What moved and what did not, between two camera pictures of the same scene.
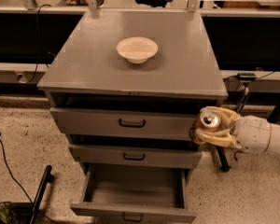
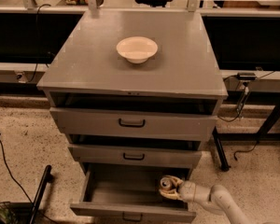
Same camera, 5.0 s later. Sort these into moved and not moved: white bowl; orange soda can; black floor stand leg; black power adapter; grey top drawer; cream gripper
Moved: orange soda can; cream gripper
Not moved: black floor stand leg; white bowl; black power adapter; grey top drawer
